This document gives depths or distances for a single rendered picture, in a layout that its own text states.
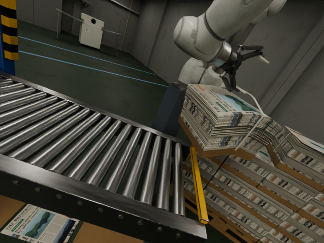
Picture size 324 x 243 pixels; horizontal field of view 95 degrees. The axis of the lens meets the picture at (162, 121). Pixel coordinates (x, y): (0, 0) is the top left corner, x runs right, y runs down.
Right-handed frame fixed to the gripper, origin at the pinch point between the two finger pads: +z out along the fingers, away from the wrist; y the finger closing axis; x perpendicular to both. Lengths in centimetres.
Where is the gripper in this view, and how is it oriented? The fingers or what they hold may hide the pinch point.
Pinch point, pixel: (253, 76)
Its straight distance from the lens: 79.8
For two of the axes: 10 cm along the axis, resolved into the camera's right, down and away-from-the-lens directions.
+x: 2.6, 5.5, -7.9
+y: -4.3, 8.0, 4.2
